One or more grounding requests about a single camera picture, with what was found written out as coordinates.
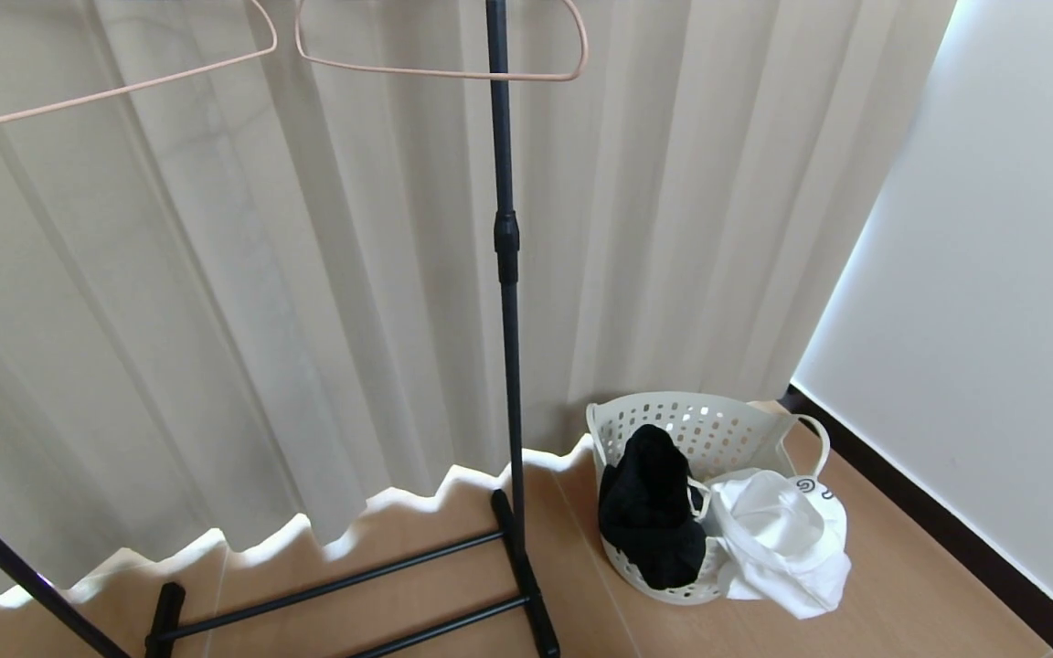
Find black shorts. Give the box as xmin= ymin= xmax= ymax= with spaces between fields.
xmin=598 ymin=423 xmax=708 ymax=590

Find black clothes rack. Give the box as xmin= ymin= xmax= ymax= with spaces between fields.
xmin=0 ymin=0 xmax=561 ymax=658

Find white laundry basket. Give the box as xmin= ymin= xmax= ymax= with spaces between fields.
xmin=586 ymin=391 xmax=832 ymax=607

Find pink clothes hanger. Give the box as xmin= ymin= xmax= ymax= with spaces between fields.
xmin=0 ymin=0 xmax=279 ymax=138
xmin=294 ymin=0 xmax=590 ymax=83

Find white curtain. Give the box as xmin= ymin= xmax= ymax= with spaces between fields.
xmin=0 ymin=0 xmax=957 ymax=595

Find white garment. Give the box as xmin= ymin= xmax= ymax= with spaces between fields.
xmin=705 ymin=469 xmax=853 ymax=621

